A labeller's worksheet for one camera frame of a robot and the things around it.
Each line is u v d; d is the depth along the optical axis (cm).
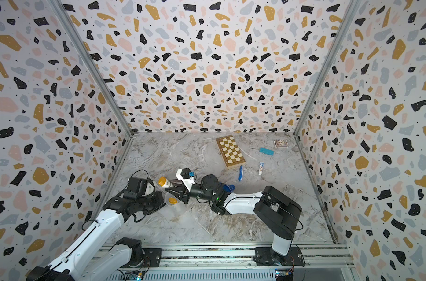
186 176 63
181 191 65
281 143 116
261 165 105
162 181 68
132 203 59
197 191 67
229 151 109
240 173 102
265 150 113
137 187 63
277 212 47
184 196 65
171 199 79
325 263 75
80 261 42
